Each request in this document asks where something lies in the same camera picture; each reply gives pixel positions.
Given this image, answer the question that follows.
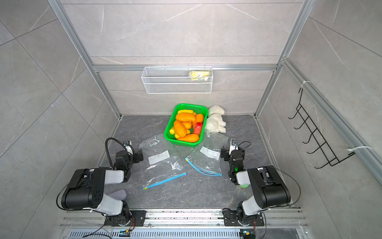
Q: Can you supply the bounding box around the green plastic basket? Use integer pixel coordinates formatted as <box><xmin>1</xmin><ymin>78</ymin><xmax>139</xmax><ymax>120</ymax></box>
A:
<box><xmin>164</xmin><ymin>104</ymin><xmax>209</xmax><ymax>147</ymax></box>

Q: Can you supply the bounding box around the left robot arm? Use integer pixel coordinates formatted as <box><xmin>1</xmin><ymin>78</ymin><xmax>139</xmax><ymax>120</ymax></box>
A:
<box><xmin>56</xmin><ymin>137</ymin><xmax>146</xmax><ymax>229</ymax></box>

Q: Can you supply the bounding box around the orange mango at basket front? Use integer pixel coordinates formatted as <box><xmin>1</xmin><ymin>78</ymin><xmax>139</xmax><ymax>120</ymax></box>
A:
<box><xmin>177</xmin><ymin>134</ymin><xmax>200</xmax><ymax>143</ymax></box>

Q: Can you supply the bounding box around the white wire wall basket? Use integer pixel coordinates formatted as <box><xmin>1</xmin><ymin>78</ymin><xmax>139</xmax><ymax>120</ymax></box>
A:
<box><xmin>141</xmin><ymin>66</ymin><xmax>213</xmax><ymax>94</ymax></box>

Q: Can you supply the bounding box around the yellow sponge in wire basket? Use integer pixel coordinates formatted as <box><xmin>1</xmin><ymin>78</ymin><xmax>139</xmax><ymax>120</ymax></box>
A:
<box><xmin>189</xmin><ymin>70</ymin><xmax>211</xmax><ymax>81</ymax></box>

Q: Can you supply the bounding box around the red mango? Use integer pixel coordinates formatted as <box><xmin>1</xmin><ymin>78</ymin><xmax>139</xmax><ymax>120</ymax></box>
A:
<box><xmin>193</xmin><ymin>122</ymin><xmax>203</xmax><ymax>135</ymax></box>

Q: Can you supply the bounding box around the white plush toy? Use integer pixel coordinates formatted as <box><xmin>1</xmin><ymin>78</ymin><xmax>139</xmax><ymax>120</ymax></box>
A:
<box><xmin>205</xmin><ymin>105</ymin><xmax>226</xmax><ymax>134</ymax></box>

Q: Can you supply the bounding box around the orange mango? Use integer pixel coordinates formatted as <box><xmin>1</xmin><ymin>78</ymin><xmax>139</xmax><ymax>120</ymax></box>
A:
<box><xmin>174</xmin><ymin>120</ymin><xmax>187</xmax><ymax>137</ymax></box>
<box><xmin>177</xmin><ymin>134</ymin><xmax>200</xmax><ymax>143</ymax></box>
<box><xmin>176</xmin><ymin>113</ymin><xmax>196</xmax><ymax>122</ymax></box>

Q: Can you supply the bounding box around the clear zip-top bag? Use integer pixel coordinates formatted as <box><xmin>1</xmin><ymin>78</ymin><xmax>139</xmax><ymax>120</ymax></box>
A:
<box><xmin>138</xmin><ymin>133</ymin><xmax>187</xmax><ymax>190</ymax></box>
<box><xmin>185</xmin><ymin>132</ymin><xmax>228</xmax><ymax>176</ymax></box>

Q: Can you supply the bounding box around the metal base rail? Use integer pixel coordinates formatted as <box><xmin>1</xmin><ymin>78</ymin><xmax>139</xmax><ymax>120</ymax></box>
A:
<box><xmin>53</xmin><ymin>208</ymin><xmax>313</xmax><ymax>239</ymax></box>

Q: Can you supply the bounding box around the black wall hook rack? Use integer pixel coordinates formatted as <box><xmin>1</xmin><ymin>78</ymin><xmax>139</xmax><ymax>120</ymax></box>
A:
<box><xmin>288</xmin><ymin>88</ymin><xmax>356</xmax><ymax>169</ymax></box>

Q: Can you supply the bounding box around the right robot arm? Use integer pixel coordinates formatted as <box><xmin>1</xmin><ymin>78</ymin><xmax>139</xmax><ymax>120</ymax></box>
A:
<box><xmin>220</xmin><ymin>139</ymin><xmax>301</xmax><ymax>226</ymax></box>

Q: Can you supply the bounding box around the grey purple cloth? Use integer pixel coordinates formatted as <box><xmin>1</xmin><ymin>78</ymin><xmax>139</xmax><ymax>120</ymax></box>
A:
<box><xmin>108</xmin><ymin>189</ymin><xmax>127</xmax><ymax>201</ymax></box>

